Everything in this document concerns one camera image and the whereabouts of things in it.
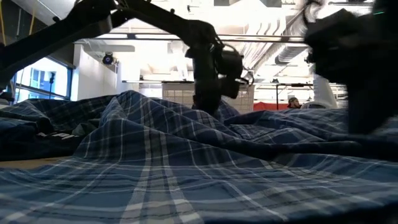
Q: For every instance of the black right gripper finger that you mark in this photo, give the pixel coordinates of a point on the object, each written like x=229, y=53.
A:
x=367, y=112

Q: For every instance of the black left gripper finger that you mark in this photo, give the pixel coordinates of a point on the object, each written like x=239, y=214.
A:
x=206, y=104

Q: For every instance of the blue plaid shirt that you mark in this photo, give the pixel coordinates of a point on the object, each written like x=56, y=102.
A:
x=186, y=174

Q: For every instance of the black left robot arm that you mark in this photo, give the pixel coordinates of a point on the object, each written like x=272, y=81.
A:
x=46, y=40

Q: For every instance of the white plastic laundry basket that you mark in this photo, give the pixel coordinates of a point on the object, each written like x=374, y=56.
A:
x=177, y=93

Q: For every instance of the white spray bottle green trigger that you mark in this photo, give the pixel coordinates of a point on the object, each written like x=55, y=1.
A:
x=323, y=93

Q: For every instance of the red partition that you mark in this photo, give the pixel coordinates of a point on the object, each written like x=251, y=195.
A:
x=267, y=106

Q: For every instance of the long ceiling light strip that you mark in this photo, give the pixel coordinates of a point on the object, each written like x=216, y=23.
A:
x=264, y=38

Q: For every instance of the person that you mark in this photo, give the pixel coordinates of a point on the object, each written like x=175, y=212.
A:
x=293, y=103

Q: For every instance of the black ceiling spotlight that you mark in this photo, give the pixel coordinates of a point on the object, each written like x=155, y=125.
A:
x=108, y=59

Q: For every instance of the black tripod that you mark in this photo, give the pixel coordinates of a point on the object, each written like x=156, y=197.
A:
x=52, y=77

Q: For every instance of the black Puma garment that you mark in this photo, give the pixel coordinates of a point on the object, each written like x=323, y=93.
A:
x=31, y=146

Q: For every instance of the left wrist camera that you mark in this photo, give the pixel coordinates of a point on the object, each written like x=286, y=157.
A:
x=231, y=63

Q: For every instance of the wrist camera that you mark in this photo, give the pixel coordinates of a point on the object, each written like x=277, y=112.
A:
x=231, y=63
x=323, y=43

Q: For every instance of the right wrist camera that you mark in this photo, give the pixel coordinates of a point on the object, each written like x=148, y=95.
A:
x=323, y=43

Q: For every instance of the silver ventilation duct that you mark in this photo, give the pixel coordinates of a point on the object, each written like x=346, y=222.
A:
x=289, y=54

